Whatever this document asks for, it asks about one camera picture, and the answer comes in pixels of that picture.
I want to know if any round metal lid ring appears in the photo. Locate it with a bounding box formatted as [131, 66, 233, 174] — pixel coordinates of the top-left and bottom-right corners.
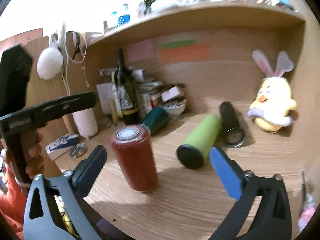
[69, 142, 89, 159]

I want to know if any red thermos cup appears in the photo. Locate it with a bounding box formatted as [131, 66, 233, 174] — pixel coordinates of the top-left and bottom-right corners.
[111, 125, 158, 192]

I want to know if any white handwritten paper note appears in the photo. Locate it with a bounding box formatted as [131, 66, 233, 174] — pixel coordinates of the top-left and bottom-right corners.
[96, 83, 115, 114]

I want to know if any white hanging cord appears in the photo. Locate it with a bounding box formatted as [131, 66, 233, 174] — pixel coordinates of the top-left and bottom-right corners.
[60, 22, 89, 97]

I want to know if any green paper note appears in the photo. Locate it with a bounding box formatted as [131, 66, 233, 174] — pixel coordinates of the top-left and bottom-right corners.
[161, 40, 196, 49]

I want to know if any white fluffy pompom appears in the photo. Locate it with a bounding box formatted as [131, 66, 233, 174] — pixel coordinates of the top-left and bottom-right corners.
[36, 47, 63, 80]

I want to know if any person's left hand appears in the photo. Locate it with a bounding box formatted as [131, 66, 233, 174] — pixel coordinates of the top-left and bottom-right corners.
[1, 132, 45, 181]

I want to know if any wooden shelf board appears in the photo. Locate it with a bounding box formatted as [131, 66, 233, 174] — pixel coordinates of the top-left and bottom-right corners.
[88, 2, 305, 46]

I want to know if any pink paper note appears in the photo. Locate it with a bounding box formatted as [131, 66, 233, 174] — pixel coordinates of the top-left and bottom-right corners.
[127, 40, 154, 62]

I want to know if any orange paper note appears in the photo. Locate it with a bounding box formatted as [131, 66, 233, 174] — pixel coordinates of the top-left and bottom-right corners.
[159, 43, 210, 63]

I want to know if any dark wine bottle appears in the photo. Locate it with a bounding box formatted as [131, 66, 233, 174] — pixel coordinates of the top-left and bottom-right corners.
[114, 48, 141, 125]

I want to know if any yellow chick plush toy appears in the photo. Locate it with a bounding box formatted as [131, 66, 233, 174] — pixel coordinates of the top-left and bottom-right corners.
[247, 50, 297, 133]

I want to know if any blue white patterned box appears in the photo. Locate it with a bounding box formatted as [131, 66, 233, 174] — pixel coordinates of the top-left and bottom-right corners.
[46, 134, 79, 160]

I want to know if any small white card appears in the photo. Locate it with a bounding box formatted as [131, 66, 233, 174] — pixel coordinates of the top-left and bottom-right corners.
[161, 86, 183, 102]

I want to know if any black thermos bottle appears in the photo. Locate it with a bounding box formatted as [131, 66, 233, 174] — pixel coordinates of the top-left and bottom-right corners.
[219, 101, 245, 148]

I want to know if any white bowl with trinkets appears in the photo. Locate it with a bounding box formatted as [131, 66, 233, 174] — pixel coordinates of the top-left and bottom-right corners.
[161, 99, 187, 116]

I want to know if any tan wooden stick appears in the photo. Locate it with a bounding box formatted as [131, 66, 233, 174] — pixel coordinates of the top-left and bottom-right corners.
[109, 99, 118, 123]

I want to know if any blue glass jar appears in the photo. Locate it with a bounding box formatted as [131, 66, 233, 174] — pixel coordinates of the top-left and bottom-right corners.
[117, 3, 130, 27]

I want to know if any green thermos bottle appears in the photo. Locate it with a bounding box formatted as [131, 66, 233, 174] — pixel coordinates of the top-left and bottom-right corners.
[176, 114, 221, 170]

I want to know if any dark green hexagonal cup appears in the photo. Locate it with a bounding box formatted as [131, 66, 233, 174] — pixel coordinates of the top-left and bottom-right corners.
[141, 106, 171, 135]

